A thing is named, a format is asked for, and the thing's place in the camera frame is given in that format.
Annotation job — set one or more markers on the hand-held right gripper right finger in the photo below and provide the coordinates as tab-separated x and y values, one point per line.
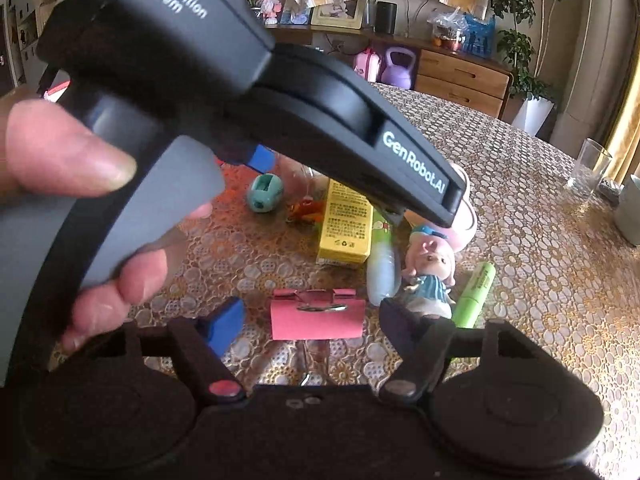
400	322

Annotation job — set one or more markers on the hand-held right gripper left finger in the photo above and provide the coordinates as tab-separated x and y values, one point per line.
225	325

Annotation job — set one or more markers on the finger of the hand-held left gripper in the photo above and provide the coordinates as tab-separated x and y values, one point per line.
260	158

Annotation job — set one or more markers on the teal digital timer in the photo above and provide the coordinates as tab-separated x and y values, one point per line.
265	192

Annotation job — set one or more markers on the light blue plastic bottle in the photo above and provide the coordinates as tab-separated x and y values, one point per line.
382	267

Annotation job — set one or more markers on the green highlighter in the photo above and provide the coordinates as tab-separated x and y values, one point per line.
472	295

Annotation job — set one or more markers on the pink binder clip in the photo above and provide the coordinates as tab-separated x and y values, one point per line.
315	320

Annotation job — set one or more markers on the yellow cardboard box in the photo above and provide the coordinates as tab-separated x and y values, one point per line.
345	230

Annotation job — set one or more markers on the white box with red edges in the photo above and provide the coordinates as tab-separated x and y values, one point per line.
52	94

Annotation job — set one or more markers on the person's left hand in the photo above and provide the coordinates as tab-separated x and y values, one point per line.
65	150

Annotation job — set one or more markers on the doll figurine with blue hat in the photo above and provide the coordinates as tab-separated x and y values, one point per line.
431	280

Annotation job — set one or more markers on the pink and white plastic item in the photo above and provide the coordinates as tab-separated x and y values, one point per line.
467	225

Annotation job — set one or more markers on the pink toy suitcase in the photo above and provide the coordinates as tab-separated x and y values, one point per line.
367	65

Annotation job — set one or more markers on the purple kettlebell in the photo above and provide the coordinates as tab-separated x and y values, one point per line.
397	67

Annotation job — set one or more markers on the dark cabinet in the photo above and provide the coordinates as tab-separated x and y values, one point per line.
10	60

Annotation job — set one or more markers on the black cylindrical speaker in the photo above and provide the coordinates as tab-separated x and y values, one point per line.
386	17

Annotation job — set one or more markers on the wooden sideboard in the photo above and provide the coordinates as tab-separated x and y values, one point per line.
450	72

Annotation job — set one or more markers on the clear plastic bag with fruit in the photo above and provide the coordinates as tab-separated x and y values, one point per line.
447	30

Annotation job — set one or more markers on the clear drinking glass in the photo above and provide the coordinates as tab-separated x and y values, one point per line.
590	170

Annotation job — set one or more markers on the white planter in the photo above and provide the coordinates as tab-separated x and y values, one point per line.
532	115

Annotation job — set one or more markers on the dark remote control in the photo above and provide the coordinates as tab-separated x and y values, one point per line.
610	189

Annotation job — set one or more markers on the blue shopping bag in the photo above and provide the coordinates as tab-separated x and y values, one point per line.
480	35

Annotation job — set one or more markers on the tall green potted plant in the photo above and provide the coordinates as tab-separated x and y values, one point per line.
520	35

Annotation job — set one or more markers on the yellow curtain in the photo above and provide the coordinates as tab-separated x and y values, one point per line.
627	125

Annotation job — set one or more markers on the beige standing air conditioner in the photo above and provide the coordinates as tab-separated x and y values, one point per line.
595	50

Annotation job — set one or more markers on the yellow picture frame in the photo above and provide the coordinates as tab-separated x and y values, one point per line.
337	15

